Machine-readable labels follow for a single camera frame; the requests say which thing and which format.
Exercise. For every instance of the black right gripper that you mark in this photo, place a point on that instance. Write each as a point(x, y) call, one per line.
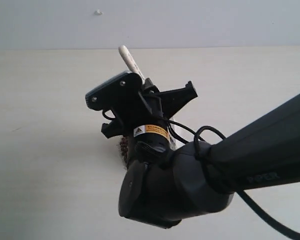
point(146, 118)

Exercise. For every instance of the wooden paint brush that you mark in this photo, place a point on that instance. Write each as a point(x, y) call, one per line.
point(129, 61)

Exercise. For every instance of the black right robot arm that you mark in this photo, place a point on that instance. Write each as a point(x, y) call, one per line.
point(164, 185)

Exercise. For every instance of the brown pellets and white crumbs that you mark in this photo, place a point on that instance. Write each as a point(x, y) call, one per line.
point(123, 147)

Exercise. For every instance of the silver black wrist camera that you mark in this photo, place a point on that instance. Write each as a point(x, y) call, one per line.
point(105, 95)

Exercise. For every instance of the white wall hook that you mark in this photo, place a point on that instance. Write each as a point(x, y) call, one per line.
point(98, 12)

